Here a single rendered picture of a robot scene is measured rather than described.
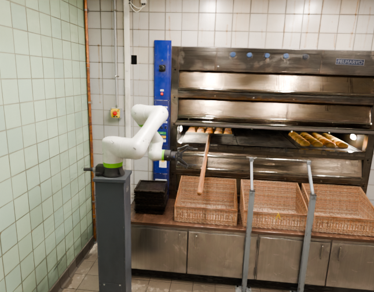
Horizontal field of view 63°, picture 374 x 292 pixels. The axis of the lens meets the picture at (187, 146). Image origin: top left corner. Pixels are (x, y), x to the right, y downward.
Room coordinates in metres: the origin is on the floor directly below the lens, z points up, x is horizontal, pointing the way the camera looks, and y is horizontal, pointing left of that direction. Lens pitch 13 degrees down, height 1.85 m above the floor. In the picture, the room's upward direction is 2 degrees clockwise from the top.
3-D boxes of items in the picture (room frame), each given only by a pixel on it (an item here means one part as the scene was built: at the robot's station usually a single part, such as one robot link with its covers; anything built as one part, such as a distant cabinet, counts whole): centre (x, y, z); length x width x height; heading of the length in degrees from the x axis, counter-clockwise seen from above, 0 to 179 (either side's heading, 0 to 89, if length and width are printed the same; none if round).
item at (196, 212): (2.68, -0.20, 0.72); 0.56 x 0.49 x 0.28; 84
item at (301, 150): (2.92, -0.80, 1.16); 1.80 x 0.06 x 0.04; 85
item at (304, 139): (3.28, -1.41, 1.21); 0.61 x 0.48 x 0.06; 175
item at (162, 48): (3.92, 0.17, 1.07); 1.93 x 0.16 x 2.15; 175
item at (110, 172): (1.89, 0.53, 1.23); 0.26 x 0.15 x 0.06; 89
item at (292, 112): (2.90, -0.79, 1.54); 1.79 x 0.11 x 0.19; 85
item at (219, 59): (2.92, -0.80, 1.99); 1.80 x 0.08 x 0.21; 85
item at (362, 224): (2.57, -1.38, 0.72); 0.56 x 0.49 x 0.28; 85
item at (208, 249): (2.62, -0.66, 0.29); 2.42 x 0.56 x 0.58; 85
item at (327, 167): (2.90, -0.79, 1.02); 1.79 x 0.11 x 0.19; 85
